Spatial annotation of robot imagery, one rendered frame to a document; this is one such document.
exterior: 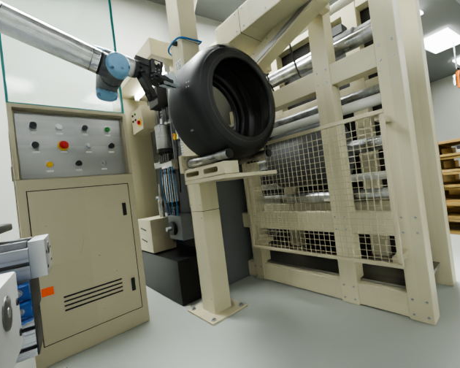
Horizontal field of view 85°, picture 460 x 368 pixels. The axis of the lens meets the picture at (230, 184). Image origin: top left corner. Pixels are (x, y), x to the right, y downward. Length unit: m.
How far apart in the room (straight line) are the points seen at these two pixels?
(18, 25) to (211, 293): 1.41
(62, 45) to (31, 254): 0.59
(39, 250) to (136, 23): 3.98
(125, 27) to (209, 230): 3.47
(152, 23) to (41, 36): 3.67
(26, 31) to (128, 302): 1.34
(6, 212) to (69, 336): 2.20
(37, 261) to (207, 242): 0.94
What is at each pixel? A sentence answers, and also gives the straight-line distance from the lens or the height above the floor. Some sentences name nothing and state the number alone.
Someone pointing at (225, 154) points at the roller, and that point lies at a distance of 1.16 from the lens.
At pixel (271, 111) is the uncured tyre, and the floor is 1.13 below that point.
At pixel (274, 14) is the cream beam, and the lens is 1.64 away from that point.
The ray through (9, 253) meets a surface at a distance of 0.79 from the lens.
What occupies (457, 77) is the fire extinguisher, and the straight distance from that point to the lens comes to 8.51.
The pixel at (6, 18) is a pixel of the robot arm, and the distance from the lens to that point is 0.98.
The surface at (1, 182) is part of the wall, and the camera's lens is 3.64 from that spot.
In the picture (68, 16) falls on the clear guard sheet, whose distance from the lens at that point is 1.91.
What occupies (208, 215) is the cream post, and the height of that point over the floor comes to 0.59.
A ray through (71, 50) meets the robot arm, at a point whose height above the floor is 1.20.
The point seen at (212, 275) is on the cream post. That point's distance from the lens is 1.57.
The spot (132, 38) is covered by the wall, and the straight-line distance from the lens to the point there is 4.33.
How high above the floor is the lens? 0.74
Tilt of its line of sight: 1 degrees up
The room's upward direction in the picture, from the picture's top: 7 degrees counter-clockwise
